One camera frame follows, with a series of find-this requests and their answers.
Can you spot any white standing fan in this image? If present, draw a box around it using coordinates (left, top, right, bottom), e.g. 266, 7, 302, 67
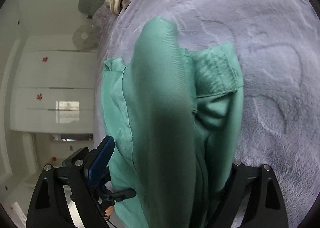
72, 24, 98, 49

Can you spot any person's left hand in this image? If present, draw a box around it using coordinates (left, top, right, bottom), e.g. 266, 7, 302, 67
105, 205, 115, 220

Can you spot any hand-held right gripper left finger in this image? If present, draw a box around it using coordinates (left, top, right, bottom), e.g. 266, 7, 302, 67
26, 136, 115, 228

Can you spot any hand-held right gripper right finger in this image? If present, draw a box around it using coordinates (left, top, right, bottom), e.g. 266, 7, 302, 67
205, 159, 288, 228

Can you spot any purple plush blanket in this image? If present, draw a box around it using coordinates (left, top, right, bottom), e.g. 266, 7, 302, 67
94, 0, 320, 228

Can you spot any green work jacket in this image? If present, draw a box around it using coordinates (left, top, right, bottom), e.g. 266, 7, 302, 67
99, 16, 245, 228

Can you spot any white wardrobe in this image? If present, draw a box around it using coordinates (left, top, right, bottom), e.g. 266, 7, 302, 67
9, 35, 101, 134

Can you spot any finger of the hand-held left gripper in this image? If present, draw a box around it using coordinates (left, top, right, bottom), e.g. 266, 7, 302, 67
101, 188, 137, 203

